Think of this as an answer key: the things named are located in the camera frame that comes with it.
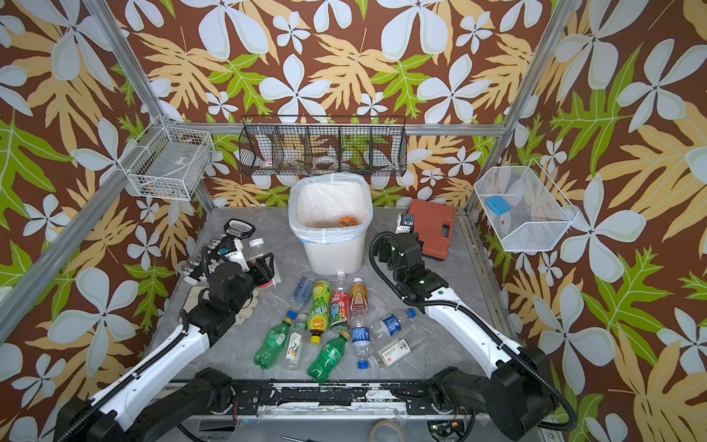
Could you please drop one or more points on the orange juice bottle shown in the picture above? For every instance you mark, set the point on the orange juice bottle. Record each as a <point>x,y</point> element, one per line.
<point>348,222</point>

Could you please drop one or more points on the white wire basket left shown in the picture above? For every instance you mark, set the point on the white wire basket left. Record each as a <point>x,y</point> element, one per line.
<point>167,160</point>

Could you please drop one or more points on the white plastic trash bin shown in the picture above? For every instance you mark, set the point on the white plastic trash bin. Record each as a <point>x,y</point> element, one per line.
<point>329,259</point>

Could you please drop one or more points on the blue cap water bottle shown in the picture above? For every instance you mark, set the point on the blue cap water bottle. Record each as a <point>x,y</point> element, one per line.
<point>392,323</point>

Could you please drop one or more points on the blue label water bottle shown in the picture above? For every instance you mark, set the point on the blue label water bottle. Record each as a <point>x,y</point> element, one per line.
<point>361,341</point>
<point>302,294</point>

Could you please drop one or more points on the clear bin liner bag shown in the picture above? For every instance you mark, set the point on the clear bin liner bag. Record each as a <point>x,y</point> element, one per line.
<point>317,203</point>

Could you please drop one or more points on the pink label clear bottle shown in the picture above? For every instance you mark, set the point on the pink label clear bottle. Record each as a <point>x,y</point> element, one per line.
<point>262,264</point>

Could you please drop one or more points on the green soda bottle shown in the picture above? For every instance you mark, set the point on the green soda bottle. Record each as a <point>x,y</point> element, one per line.
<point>274,342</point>
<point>328,358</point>

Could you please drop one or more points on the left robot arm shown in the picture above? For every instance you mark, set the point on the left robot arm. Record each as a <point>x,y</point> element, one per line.
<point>128,409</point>

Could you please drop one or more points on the white label drink bottle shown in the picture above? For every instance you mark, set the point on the white label drink bottle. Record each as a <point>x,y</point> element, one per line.
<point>295,343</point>

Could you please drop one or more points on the black screwdriver bit holder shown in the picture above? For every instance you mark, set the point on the black screwdriver bit holder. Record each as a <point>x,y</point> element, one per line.
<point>226,247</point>

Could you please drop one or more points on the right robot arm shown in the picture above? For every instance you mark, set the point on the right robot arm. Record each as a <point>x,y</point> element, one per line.
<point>515,389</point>

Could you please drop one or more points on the green soda bottle middle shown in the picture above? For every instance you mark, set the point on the green soda bottle middle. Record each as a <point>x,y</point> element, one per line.
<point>328,358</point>

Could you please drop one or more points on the blue object in basket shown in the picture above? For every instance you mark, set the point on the blue object in basket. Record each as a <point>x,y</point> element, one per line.
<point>498,205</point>

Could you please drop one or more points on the blue label water bottle upright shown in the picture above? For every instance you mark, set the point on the blue label water bottle upright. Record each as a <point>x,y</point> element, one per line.
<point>361,341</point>

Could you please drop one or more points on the red label soda bottle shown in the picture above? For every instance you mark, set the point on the red label soda bottle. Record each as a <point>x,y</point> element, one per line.
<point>339,306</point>

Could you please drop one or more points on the red plastic tool case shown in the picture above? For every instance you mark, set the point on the red plastic tool case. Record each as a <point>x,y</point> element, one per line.
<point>434,223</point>

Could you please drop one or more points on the green soda bottle left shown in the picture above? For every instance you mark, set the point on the green soda bottle left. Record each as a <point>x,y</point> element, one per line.
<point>274,342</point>

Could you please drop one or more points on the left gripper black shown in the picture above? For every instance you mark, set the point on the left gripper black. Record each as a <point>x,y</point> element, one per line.
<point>260,271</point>

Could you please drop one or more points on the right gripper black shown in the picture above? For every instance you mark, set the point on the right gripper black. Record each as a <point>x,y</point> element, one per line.
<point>389,246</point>

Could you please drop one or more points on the tall green yellow bottle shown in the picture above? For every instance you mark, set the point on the tall green yellow bottle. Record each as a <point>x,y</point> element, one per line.
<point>319,316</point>

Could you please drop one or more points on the black wire wall basket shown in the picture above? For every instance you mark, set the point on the black wire wall basket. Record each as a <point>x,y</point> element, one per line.
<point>302,145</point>

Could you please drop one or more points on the white mesh basket right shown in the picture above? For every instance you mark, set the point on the white mesh basket right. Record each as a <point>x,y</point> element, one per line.
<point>541,213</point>

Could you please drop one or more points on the brown tea bottle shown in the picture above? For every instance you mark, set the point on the brown tea bottle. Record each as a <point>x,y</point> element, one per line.
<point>358,297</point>

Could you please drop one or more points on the clear bottle white label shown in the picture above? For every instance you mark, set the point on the clear bottle white label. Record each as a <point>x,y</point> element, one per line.
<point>395,350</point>

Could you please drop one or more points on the tape roll foreground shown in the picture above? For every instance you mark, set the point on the tape roll foreground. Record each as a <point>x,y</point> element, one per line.
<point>386,431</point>

